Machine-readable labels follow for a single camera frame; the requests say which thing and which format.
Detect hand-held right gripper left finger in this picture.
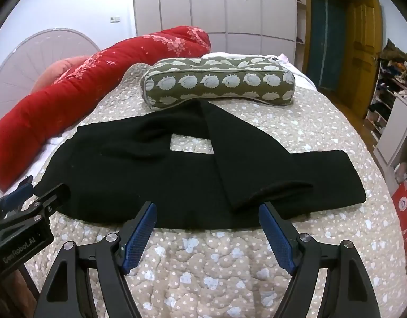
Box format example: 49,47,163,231
33,201,158,318

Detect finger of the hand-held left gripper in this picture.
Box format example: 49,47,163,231
21,183,72,222
0,175,36,221

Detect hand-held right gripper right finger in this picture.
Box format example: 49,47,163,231
258,202,380,318

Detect black pants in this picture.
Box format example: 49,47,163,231
34,101,366,231

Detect beige quilted bedspread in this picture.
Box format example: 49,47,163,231
23,56,407,318

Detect red floral quilt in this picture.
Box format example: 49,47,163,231
0,26,212,193

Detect pink pillow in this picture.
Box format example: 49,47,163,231
31,56,91,94

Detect red cardboard box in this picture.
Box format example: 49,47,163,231
391,178,407,259

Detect white bed sheet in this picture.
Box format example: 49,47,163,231
41,51,320,153

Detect white cabinet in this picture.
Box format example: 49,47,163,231
373,89,407,167

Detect green hedgehog print pillow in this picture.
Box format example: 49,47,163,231
140,55,295,110

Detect cluttered white shelf rack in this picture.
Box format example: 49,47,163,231
365,39,407,146

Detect yellow wooden door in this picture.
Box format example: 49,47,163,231
343,0,384,115

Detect dark teal curtain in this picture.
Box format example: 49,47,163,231
305,0,350,87

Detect white wardrobe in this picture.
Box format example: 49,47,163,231
132,0,306,62

